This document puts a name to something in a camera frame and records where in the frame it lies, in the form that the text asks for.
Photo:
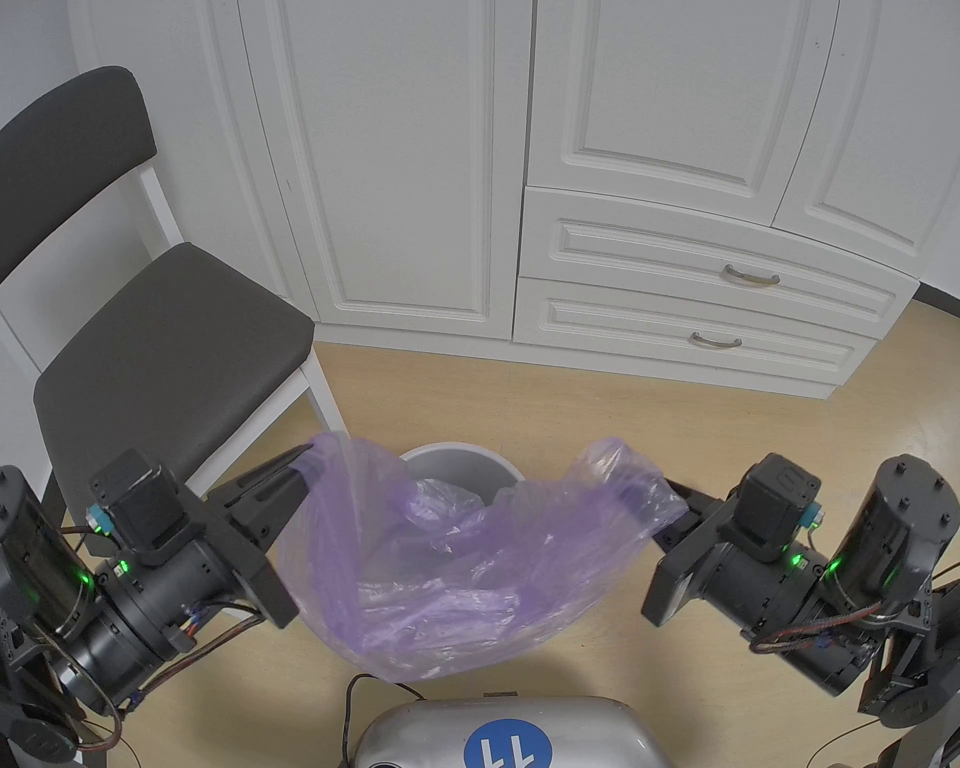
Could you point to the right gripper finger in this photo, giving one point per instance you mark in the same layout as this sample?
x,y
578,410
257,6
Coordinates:
x,y
701,501
675,534

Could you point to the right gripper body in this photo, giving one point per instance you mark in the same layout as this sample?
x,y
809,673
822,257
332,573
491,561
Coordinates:
x,y
742,592

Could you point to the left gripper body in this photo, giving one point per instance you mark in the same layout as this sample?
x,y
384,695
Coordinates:
x,y
187,592

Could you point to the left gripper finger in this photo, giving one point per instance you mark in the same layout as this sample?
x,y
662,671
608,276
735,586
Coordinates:
x,y
262,517
255,480

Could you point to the purple plastic bag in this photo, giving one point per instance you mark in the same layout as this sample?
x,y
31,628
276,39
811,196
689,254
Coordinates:
x,y
450,585

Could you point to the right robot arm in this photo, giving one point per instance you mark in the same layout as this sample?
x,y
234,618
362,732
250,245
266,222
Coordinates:
x,y
892,517

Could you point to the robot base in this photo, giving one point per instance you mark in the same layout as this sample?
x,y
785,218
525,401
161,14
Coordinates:
x,y
450,735

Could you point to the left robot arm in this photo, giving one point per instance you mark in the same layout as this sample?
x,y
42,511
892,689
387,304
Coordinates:
x,y
37,540

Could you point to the white trash bin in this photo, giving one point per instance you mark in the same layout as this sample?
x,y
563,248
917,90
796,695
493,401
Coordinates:
x,y
480,469

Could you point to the white chair grey cushions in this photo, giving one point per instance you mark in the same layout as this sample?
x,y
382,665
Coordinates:
x,y
172,337

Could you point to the white wardrobe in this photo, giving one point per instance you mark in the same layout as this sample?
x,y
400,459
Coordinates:
x,y
412,150

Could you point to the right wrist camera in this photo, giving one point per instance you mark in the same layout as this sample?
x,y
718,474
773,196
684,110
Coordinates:
x,y
776,495

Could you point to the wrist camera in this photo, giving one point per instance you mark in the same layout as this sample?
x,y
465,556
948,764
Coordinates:
x,y
776,495
142,495

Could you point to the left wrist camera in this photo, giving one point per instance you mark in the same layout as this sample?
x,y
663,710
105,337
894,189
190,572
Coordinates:
x,y
142,495

